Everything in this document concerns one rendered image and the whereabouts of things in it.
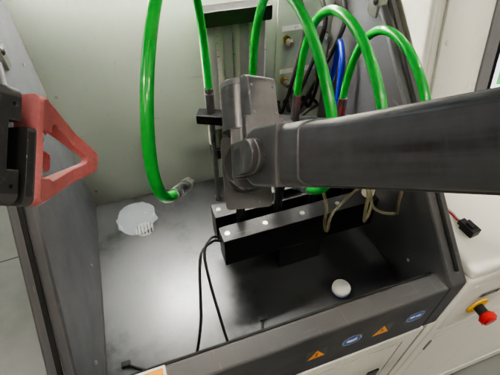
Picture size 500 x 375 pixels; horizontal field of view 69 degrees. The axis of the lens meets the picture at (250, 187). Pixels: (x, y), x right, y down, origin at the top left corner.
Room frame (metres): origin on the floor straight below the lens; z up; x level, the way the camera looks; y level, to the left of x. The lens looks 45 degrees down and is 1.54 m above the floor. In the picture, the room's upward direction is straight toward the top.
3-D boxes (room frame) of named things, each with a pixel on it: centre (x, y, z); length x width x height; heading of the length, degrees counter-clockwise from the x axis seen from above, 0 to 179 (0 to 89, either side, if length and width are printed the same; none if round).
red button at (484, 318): (0.36, -0.50, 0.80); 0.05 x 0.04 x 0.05; 109
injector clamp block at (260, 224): (0.51, -0.10, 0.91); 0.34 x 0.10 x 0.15; 109
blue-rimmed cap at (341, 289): (0.40, -0.19, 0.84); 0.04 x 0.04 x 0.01
